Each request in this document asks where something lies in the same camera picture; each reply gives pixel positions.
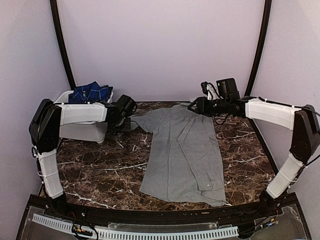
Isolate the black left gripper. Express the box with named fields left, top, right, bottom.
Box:
left=107, top=116, right=131, bottom=133

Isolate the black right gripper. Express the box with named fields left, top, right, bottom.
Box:
left=187, top=96, right=230, bottom=118

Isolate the grey long sleeve shirt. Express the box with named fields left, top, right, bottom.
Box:
left=131, top=103, right=226, bottom=207

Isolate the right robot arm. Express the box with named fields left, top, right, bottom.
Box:
left=188, top=96, right=320, bottom=199

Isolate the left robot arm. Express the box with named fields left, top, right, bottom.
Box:
left=29, top=95, right=137, bottom=199

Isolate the white plastic bin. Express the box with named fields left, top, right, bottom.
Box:
left=55, top=90, right=108, bottom=144

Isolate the blue plaid shirt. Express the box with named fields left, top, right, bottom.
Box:
left=68, top=81, right=113, bottom=104

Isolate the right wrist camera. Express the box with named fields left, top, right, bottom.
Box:
left=200, top=81, right=219, bottom=101

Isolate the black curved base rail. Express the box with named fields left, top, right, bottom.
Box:
left=24, top=193, right=300, bottom=228

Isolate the white slotted cable duct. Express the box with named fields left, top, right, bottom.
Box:
left=32, top=213, right=239, bottom=240

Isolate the right black frame post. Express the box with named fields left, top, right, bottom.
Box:
left=243, top=0, right=272, bottom=97

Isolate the black frame post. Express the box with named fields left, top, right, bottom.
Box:
left=49, top=0, right=76, bottom=90
left=243, top=0, right=272, bottom=97

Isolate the left black frame post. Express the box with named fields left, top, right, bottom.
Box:
left=49, top=0, right=76, bottom=90

